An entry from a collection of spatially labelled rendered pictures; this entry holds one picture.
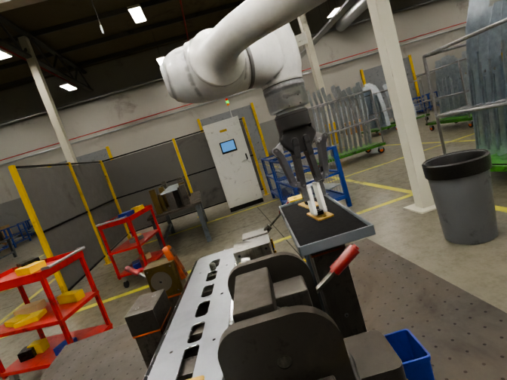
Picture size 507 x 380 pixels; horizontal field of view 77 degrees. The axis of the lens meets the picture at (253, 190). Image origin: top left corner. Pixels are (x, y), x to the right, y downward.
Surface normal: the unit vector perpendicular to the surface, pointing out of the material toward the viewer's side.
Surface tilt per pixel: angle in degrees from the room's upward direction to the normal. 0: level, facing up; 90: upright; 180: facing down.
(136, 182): 90
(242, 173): 90
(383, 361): 0
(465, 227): 93
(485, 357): 0
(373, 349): 0
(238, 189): 90
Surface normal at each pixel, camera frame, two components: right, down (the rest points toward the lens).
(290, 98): 0.17, 0.10
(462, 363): -0.29, -0.94
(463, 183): -0.37, 0.31
